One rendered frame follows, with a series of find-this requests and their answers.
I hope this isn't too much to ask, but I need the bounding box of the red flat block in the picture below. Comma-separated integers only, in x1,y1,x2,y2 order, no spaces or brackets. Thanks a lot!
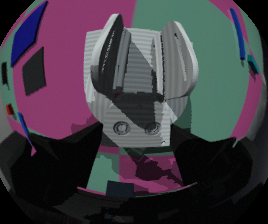
5,104,14,116

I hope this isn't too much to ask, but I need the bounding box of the small black bar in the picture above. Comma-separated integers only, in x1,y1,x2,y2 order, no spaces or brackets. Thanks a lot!
1,61,8,85

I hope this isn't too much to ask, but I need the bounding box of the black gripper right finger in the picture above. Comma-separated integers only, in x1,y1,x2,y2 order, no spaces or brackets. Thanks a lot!
170,124,238,186

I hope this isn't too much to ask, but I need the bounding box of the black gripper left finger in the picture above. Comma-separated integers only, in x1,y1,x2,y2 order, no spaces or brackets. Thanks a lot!
28,120,103,189

